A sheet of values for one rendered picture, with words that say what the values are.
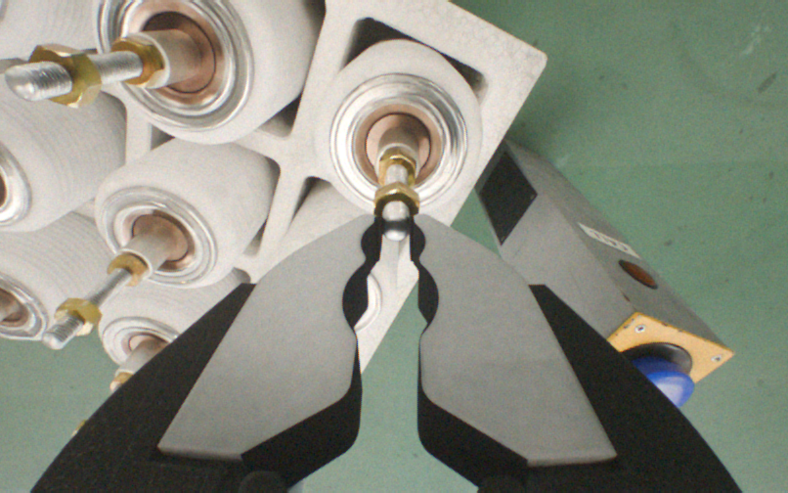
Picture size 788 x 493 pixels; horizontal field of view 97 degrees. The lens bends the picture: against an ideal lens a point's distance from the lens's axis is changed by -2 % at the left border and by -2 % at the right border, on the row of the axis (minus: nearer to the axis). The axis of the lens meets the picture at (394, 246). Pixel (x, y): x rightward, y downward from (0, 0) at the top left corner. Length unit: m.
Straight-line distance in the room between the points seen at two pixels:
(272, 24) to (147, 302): 0.22
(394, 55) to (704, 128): 0.46
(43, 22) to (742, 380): 1.05
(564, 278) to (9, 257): 0.40
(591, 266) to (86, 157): 0.34
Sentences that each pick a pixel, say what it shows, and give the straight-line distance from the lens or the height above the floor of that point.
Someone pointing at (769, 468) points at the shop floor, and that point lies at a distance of 1.37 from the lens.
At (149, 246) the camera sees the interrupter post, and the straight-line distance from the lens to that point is 0.26.
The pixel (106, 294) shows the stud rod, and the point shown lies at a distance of 0.24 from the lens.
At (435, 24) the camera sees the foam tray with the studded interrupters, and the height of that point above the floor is 0.18.
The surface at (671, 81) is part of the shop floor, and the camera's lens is 0.55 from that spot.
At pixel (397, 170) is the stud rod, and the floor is 0.30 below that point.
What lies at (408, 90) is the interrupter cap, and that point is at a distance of 0.20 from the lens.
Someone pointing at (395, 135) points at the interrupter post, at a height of 0.27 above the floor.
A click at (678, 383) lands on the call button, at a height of 0.33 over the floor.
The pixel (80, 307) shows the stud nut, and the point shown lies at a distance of 0.23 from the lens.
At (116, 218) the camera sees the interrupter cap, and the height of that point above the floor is 0.25.
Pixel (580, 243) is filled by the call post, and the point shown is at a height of 0.24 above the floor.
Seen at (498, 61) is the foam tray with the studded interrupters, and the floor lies 0.18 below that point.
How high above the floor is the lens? 0.45
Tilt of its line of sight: 57 degrees down
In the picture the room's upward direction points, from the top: 177 degrees counter-clockwise
